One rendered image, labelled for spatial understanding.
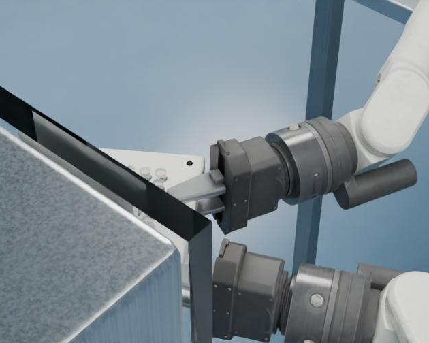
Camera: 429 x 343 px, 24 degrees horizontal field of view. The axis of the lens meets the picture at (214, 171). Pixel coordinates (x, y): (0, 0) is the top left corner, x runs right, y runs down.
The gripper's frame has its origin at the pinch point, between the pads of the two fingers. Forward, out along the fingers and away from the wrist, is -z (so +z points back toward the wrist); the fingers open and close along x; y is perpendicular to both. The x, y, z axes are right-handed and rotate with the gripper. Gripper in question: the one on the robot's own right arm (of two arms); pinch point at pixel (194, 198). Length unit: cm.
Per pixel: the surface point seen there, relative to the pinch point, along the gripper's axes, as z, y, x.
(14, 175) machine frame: -31, -55, -68
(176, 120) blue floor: 55, 121, 108
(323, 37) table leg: 54, 55, 33
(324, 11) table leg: 54, 56, 27
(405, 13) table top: 58, 39, 18
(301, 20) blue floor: 110, 146, 107
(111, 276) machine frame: -31, -58, -68
